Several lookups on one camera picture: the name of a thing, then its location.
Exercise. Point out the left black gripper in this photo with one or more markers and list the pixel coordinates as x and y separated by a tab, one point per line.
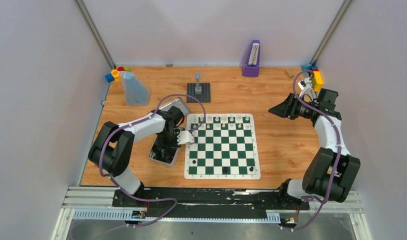
167	143

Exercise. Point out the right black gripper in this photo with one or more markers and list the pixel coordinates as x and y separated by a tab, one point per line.
286	108

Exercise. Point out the metal tin with black pieces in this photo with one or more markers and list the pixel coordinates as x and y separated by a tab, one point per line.
167	161

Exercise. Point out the green white chess mat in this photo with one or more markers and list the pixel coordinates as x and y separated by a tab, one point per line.
222	140

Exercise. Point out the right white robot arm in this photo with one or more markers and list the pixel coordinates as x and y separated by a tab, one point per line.
333	170

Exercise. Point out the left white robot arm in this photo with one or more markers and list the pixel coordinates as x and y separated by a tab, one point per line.
112	148

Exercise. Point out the small wooden block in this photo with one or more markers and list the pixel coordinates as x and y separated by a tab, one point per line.
290	74

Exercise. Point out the yellow toy block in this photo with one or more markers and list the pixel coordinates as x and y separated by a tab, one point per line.
317	81

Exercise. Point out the metal tin lid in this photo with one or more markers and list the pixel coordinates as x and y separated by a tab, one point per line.
177	102

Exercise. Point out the translucent blue plastic container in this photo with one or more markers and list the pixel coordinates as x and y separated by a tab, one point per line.
135	92

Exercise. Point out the purple metronome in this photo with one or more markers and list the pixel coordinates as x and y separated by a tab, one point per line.
251	63

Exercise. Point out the grey lego tower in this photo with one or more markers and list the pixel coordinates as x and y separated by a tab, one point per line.
198	87

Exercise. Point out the colourful toy blocks left corner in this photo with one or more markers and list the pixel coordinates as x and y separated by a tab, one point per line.
115	74

